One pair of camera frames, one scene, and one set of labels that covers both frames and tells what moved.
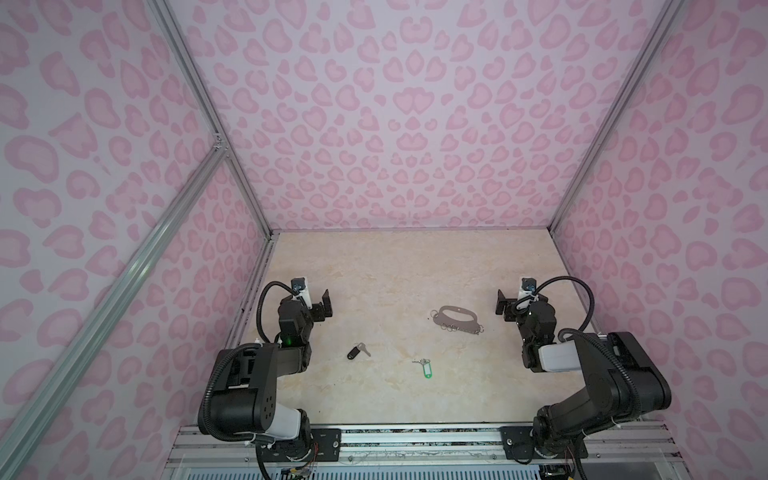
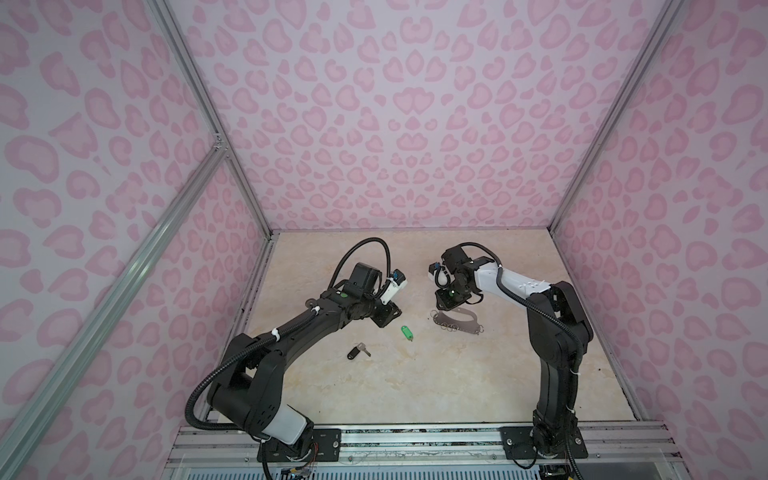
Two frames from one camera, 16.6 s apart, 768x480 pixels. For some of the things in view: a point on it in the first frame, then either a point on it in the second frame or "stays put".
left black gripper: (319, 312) -> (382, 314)
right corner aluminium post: (639, 77) stays put
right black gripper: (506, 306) -> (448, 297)
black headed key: (352, 354) stays put
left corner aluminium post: (205, 99) stays put
